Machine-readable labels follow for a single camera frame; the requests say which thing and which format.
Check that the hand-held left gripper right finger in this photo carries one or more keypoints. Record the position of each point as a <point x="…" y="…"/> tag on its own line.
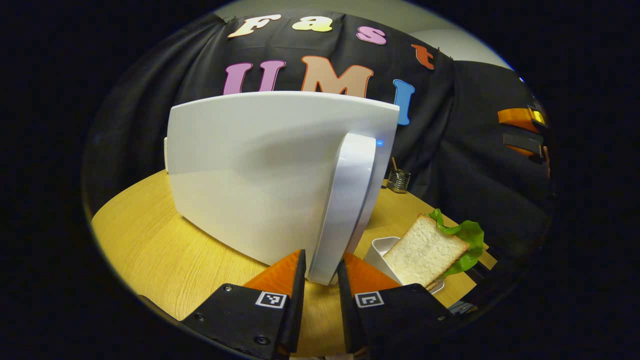
<point x="346" y="310"/>

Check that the glass cup with stick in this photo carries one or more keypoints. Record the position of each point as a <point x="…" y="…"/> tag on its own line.
<point x="398" y="181"/>

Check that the white bread slice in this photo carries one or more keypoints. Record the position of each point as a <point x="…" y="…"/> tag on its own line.
<point x="425" y="252"/>

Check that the white microwave oven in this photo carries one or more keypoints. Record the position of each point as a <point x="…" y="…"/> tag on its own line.
<point x="250" y="170"/>

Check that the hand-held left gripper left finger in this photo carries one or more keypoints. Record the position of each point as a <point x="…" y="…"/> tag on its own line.
<point x="298" y="300"/>

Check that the white plastic tray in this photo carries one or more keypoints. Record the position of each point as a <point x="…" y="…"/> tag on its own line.
<point x="380" y="250"/>

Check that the green lettuce leaf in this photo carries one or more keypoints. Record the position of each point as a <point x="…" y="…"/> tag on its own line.
<point x="471" y="240"/>

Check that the black backdrop cloth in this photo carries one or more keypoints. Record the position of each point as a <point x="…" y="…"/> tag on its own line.
<point x="490" y="200"/>

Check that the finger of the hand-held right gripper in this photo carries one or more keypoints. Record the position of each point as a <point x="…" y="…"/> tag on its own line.
<point x="517" y="119"/>
<point x="525" y="142"/>

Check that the black flat device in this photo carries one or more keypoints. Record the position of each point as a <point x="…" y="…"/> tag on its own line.
<point x="484" y="272"/>

